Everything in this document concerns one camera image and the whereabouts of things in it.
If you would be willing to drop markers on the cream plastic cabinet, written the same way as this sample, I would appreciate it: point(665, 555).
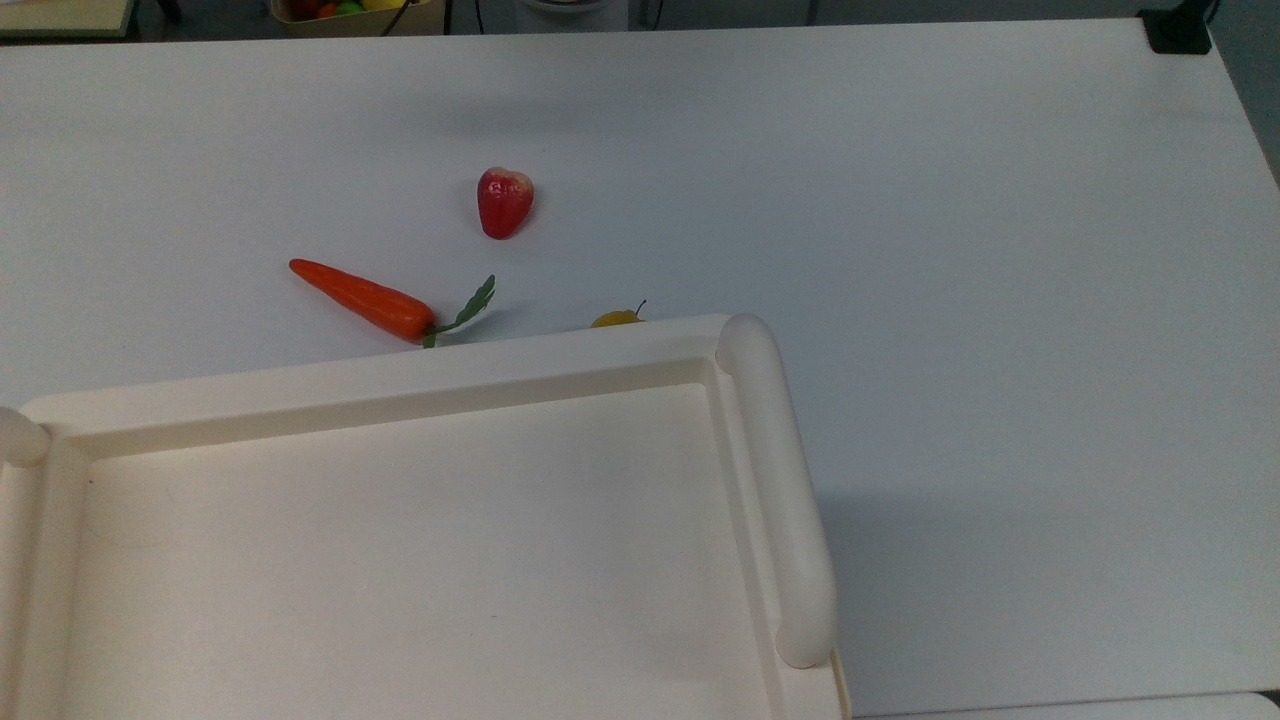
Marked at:
point(420, 560)

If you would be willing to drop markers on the cardboard box of toy fruit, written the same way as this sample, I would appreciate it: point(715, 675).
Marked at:
point(340, 15)

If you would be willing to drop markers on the yellow toy starfruit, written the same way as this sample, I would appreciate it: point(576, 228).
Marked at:
point(614, 320)

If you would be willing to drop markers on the black table clamp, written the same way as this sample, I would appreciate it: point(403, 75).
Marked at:
point(1178, 32)

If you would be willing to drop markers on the orange toy carrot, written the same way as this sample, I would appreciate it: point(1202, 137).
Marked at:
point(365, 297)

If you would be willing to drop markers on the yellowish board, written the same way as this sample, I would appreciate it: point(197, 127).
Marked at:
point(60, 15)

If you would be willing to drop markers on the red toy wax apple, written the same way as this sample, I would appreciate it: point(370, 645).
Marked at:
point(503, 203)

